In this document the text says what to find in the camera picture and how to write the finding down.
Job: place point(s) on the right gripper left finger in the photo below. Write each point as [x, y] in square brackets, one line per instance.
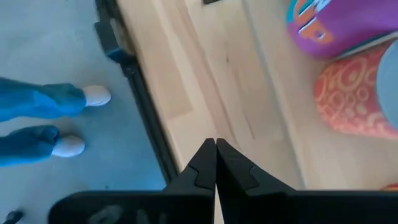
[199, 180]

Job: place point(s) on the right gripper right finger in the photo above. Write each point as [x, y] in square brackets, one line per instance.
[242, 186]

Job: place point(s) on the can with yellow red label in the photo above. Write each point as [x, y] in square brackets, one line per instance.
[345, 96]

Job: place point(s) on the person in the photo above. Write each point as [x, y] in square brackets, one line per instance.
[34, 102]

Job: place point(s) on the black aluminium table frame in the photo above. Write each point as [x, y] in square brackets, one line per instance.
[140, 93]

